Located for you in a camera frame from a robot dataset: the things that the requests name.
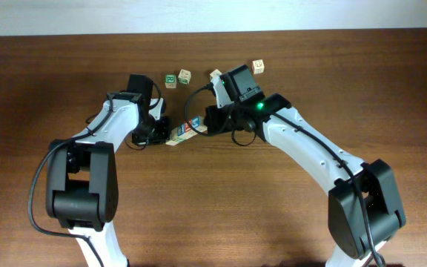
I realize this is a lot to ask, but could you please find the green N wooden block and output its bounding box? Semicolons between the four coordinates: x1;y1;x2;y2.
172;136;185;144

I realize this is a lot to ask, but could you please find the blue I wooden block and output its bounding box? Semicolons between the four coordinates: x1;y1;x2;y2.
177;125;185;139

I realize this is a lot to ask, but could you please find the red E wooden block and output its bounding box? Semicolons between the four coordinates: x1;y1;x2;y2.
184;122;196;136

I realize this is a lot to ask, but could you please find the blue 5 wooden block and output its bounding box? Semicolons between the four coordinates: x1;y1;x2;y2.
191;116;208;132

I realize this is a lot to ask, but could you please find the wooden block red U side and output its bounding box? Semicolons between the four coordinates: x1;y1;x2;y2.
166;140;178;146

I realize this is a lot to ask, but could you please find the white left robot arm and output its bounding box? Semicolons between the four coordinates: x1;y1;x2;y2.
45;92;168;266

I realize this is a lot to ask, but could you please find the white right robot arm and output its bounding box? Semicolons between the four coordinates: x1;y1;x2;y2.
205;76;406;266

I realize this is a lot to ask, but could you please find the plain wooden K block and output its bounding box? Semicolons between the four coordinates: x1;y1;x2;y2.
252;59;265;74

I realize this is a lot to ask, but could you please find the green R wooden block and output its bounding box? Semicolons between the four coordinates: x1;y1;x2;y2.
165;74;177;88

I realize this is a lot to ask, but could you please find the green B wooden block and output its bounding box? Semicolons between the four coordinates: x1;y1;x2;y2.
178;69;191;85

